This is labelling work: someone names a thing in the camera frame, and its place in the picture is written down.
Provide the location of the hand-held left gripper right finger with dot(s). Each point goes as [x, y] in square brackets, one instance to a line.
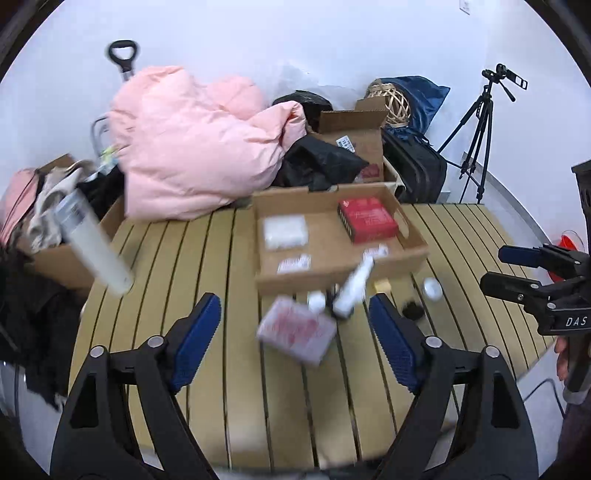
[392, 341]

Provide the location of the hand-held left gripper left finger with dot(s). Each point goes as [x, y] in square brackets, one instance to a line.
[198, 337]

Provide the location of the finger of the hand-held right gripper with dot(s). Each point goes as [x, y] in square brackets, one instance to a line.
[517, 256]
[508, 284]

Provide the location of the white tube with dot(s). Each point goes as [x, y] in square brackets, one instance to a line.
[353, 288]

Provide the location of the small white jar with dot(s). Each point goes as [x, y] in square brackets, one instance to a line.
[316, 301]

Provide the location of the pink and white packet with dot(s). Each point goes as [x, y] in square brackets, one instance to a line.
[295, 330]

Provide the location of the shallow cardboard tray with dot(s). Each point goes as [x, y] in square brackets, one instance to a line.
[323, 230]

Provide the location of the person's right forearm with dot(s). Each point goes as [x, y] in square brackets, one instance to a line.
[577, 434]

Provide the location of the red plastic object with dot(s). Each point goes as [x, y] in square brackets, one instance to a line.
[567, 244]

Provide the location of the small yellow block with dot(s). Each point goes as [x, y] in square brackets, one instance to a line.
[383, 285]

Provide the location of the black crate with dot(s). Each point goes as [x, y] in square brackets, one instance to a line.
[584, 203]

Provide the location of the small white sachet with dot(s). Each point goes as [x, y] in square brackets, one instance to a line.
[376, 252]

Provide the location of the white sachet with red print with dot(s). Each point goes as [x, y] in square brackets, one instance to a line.
[294, 263]

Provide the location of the red box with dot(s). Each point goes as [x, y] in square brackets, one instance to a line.
[367, 219]

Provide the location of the white thermos bottle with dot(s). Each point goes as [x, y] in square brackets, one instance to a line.
[97, 249]

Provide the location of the black backpack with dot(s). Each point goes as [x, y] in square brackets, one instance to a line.
[415, 168]

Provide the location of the white tissue pack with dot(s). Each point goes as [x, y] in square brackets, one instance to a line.
[285, 232]

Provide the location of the black tripod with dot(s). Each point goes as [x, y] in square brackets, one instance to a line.
[482, 120]

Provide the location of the cardboard box with clothes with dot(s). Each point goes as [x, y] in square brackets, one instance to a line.
[60, 265]

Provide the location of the dark cloth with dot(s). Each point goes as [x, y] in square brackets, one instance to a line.
[37, 323]

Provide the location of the blue bag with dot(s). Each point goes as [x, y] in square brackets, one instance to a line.
[427, 99]

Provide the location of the open cardboard box with label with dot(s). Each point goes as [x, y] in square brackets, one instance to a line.
[364, 147]

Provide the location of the black cloth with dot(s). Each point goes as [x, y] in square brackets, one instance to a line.
[318, 161]

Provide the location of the wicker ball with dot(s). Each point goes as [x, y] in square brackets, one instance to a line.
[392, 104]

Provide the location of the pink puffy duvet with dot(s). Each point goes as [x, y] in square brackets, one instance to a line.
[194, 138]

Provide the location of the beige cloth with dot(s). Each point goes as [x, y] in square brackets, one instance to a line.
[48, 203]

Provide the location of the pink bag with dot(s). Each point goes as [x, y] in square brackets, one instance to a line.
[16, 198]

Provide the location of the black plastic bag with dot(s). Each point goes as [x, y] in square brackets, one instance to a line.
[300, 99]

